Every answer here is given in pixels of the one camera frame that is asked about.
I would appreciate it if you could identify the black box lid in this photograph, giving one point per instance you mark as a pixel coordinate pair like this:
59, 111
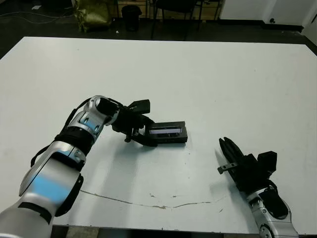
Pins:
173, 138

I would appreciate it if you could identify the white paper sheet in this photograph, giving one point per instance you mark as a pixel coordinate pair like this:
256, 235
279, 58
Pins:
36, 7

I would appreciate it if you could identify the greenish plastic bag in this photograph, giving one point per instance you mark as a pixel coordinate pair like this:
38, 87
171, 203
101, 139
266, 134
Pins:
92, 15

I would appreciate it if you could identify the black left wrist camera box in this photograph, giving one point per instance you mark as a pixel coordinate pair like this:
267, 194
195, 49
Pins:
141, 106

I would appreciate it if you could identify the white door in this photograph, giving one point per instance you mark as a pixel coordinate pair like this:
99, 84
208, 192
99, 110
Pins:
312, 27

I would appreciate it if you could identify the black trash bin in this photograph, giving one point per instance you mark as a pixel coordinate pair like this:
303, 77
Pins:
131, 18

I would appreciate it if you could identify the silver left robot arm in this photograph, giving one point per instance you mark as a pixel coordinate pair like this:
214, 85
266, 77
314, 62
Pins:
44, 178

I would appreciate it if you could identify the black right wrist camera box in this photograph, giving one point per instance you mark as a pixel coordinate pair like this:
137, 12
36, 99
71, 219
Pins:
268, 162

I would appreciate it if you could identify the black door stopper knob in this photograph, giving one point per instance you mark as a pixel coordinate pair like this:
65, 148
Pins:
272, 20

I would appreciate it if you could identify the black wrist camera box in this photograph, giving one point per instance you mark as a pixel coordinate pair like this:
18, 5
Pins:
141, 106
268, 162

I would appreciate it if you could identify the black mesh office chair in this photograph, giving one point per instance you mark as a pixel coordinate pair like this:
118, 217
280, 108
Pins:
174, 5

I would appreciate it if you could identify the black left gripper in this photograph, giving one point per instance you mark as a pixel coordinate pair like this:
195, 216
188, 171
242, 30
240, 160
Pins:
128, 124

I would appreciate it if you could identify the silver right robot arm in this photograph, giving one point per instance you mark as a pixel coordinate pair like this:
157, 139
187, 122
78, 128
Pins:
265, 215

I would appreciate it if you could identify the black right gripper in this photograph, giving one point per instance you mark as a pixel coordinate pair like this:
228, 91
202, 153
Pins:
250, 173

